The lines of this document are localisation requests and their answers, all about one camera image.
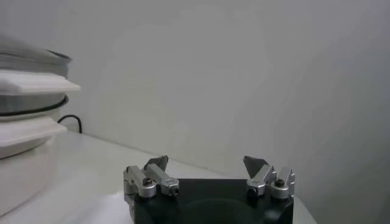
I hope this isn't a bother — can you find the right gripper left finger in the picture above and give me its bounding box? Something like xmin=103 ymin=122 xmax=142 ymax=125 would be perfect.
xmin=123 ymin=155 xmax=180 ymax=201

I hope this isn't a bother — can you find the stainless steel steamer basket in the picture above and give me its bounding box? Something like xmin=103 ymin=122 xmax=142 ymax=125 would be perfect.
xmin=0 ymin=50 xmax=82 ymax=116

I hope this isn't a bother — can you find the black pot power cord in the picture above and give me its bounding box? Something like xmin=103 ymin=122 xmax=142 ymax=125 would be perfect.
xmin=57 ymin=114 xmax=83 ymax=134

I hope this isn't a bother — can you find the white electric pot base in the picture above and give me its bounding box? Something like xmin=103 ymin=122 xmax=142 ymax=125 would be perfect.
xmin=0 ymin=109 xmax=68 ymax=217

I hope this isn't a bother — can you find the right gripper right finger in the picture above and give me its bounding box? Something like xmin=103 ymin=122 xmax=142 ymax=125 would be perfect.
xmin=243 ymin=155 xmax=296 ymax=200

